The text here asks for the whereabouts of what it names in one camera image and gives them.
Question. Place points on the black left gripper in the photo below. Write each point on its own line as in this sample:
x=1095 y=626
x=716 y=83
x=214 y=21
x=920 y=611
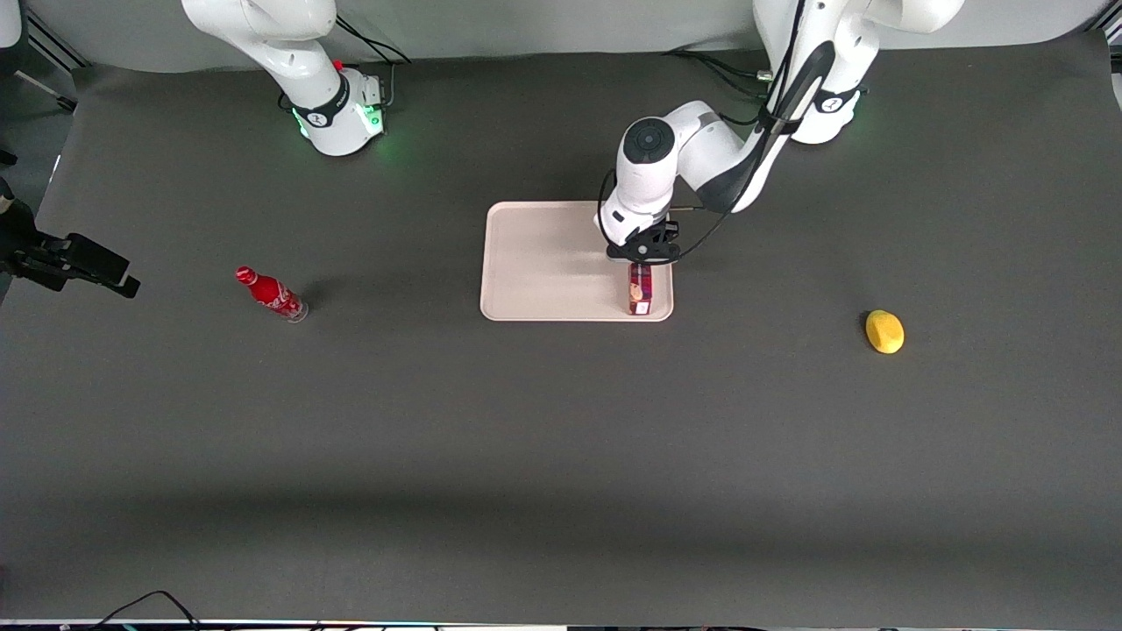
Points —
x=661 y=238

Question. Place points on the red tartan cookie box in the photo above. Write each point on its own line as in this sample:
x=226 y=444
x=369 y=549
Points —
x=641 y=289

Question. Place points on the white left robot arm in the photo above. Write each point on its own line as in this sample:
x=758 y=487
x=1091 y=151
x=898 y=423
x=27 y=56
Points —
x=684 y=149

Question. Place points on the beige plastic tray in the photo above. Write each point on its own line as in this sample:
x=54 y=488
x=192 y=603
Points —
x=552 y=263

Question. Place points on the dark grey table mat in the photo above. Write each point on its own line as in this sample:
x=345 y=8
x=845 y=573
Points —
x=561 y=438

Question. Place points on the yellow lemon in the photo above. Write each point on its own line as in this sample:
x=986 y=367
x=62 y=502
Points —
x=884 y=331

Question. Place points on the red cola bottle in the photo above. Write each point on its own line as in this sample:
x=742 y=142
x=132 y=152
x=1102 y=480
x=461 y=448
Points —
x=272 y=294

